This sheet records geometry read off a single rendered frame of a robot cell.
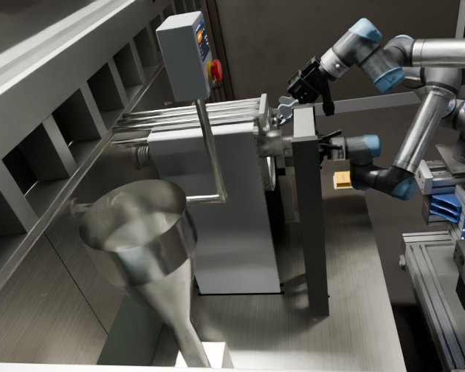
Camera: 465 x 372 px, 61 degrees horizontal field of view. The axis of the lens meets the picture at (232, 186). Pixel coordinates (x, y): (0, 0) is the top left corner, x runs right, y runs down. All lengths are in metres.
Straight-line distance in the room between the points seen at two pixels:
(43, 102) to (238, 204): 0.47
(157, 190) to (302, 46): 3.29
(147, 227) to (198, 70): 0.24
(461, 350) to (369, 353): 0.92
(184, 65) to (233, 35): 3.22
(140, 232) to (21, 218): 0.20
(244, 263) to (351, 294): 0.31
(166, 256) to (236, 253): 0.60
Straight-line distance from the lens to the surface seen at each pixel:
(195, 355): 0.72
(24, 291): 0.70
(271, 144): 0.93
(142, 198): 0.59
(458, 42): 1.22
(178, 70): 0.55
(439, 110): 1.36
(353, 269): 1.23
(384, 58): 1.14
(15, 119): 0.71
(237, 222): 0.99
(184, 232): 0.49
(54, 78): 0.82
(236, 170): 0.89
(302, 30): 3.74
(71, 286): 0.80
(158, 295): 0.54
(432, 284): 2.11
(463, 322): 2.03
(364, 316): 1.13
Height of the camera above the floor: 1.82
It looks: 35 degrees down
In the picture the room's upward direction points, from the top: 13 degrees counter-clockwise
